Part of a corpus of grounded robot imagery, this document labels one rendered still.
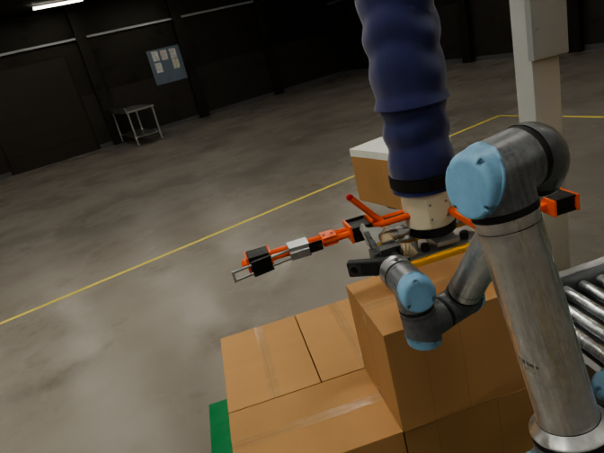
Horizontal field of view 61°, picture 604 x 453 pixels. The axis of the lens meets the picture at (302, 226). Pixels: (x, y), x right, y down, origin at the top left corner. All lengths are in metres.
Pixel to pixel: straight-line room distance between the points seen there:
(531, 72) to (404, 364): 1.84
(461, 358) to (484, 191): 1.06
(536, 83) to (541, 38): 0.23
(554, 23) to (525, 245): 2.21
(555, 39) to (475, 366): 1.80
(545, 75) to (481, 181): 2.25
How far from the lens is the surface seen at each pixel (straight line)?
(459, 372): 1.89
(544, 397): 1.08
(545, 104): 3.13
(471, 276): 1.29
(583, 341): 2.31
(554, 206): 1.67
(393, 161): 1.69
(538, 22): 3.00
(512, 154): 0.91
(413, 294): 1.28
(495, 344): 1.91
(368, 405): 2.06
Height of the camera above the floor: 1.89
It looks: 20 degrees down
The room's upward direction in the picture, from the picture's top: 14 degrees counter-clockwise
